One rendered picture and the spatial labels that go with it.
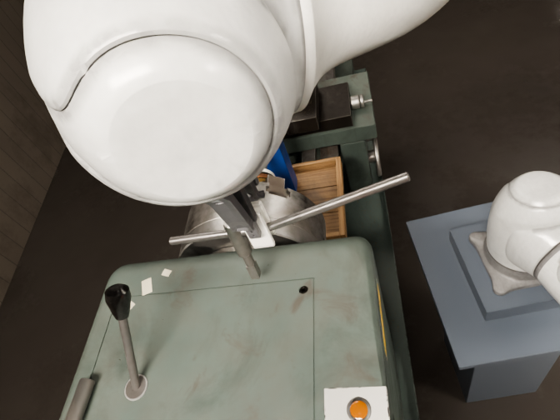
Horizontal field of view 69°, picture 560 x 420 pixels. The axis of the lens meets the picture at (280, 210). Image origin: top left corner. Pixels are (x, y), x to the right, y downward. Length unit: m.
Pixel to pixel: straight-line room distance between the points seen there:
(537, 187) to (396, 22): 0.74
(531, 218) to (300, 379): 0.58
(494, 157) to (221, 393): 2.15
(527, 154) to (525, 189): 1.60
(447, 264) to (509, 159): 1.39
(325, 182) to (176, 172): 1.10
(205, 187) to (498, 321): 1.03
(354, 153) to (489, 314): 0.65
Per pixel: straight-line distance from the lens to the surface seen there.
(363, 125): 1.34
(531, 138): 2.64
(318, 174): 1.28
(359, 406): 0.55
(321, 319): 0.59
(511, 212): 0.95
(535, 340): 1.14
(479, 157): 2.51
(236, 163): 0.16
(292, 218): 0.53
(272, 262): 0.66
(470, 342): 1.12
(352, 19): 0.23
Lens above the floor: 1.79
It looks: 48 degrees down
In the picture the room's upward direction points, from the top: 24 degrees counter-clockwise
